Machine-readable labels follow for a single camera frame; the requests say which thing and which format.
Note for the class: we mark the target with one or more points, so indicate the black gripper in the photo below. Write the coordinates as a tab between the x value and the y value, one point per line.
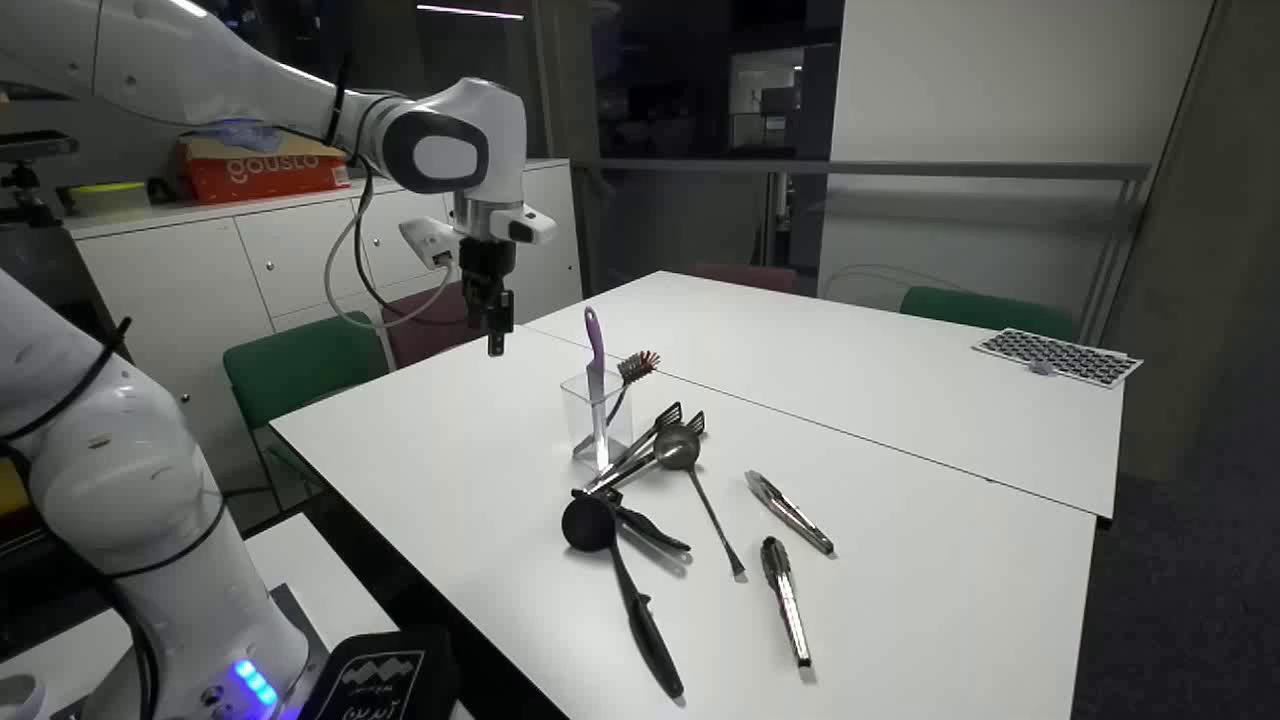
490	275

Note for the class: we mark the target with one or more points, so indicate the black ladle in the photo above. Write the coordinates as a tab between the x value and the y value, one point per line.
584	522

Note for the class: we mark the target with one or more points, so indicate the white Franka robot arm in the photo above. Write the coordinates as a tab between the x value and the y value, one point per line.
122	467

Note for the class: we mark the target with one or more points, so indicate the upright silver utensil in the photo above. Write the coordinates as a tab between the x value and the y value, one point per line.
595	341

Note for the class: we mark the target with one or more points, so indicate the dark red chair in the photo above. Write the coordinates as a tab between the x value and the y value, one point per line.
413	341
745	279

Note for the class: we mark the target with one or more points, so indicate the steel tongs with slotted tips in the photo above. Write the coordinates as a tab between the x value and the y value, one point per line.
642	452

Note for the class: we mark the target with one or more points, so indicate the green chair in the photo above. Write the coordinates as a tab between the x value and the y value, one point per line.
987	309
304	364

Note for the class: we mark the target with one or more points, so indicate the white cabinet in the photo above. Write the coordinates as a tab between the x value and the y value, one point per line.
304	254

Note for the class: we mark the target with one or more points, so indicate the steel spoon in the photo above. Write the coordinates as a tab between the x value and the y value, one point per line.
683	456

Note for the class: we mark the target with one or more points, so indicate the orange box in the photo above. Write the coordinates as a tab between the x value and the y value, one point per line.
262	170

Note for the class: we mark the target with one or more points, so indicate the blue cloth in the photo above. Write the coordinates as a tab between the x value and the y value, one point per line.
243	132

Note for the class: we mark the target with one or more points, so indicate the small steel tongs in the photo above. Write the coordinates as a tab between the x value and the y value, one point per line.
785	509

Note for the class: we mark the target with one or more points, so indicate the steel tongs with black grip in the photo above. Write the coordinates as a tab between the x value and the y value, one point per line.
776	566

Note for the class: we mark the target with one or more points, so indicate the black control box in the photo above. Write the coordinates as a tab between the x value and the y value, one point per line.
380	681

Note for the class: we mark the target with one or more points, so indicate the yellow-green container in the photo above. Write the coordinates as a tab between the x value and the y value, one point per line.
105	197

